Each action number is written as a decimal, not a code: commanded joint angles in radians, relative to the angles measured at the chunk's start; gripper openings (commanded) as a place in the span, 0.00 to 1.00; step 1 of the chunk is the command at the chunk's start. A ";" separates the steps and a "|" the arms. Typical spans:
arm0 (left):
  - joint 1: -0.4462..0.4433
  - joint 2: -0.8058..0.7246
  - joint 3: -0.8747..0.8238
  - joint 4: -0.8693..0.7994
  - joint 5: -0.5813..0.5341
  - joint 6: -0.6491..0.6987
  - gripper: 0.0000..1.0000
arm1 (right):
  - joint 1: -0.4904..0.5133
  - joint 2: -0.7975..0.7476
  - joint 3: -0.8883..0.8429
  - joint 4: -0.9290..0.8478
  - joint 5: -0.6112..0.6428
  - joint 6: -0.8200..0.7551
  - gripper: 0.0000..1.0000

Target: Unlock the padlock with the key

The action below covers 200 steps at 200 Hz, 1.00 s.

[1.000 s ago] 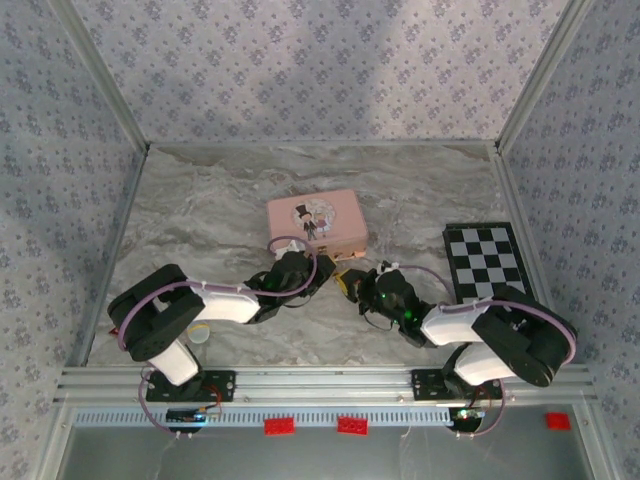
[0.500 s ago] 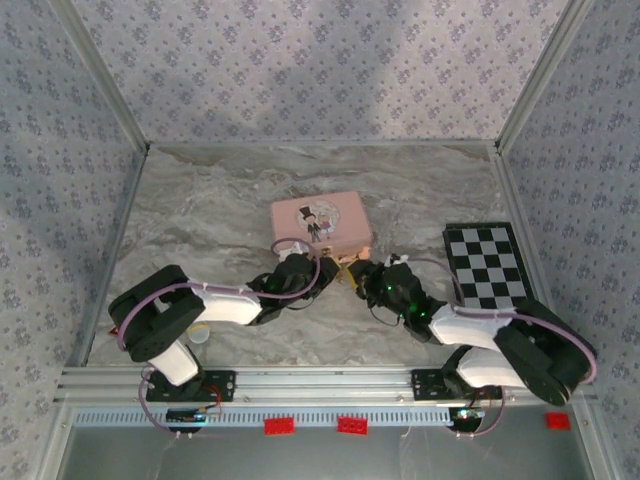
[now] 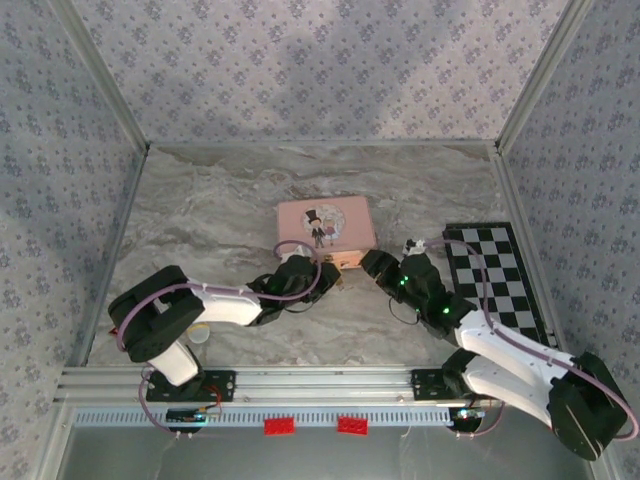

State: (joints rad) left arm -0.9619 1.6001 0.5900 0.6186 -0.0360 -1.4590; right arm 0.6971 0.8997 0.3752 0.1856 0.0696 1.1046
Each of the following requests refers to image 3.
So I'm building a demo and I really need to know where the aluminium frame post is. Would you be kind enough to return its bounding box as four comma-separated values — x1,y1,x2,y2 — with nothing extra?
494,0,596,154
49,0,152,151

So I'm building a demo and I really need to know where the aluminium mounting rail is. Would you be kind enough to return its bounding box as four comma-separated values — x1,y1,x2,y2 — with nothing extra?
53,366,506,404

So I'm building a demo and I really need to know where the red plastic brick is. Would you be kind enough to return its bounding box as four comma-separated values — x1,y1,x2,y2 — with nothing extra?
336,416,371,437
263,418,297,438

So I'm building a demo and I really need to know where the small circuit board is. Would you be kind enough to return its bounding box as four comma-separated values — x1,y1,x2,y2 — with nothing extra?
448,406,487,432
166,408,210,426

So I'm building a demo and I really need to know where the grey slotted cable duct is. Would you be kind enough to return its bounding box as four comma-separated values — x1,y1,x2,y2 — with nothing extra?
72,405,464,429

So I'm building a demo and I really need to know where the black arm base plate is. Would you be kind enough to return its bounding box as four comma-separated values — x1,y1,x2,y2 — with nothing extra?
143,368,238,404
410,367,501,402

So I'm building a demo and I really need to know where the black and white chessboard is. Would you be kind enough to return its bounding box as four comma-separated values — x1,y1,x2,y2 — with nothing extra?
442,222,554,346

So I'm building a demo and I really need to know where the thin black cable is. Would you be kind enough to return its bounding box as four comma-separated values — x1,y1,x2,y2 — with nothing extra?
388,297,424,327

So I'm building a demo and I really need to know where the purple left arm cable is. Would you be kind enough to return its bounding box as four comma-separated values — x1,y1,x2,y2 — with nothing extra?
115,239,324,442

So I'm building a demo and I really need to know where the pink tin box with figures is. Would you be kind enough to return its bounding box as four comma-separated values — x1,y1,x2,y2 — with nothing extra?
275,195,377,272

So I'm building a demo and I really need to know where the aluminium frame side rail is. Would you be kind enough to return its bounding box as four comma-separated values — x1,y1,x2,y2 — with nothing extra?
490,147,561,349
63,147,151,372

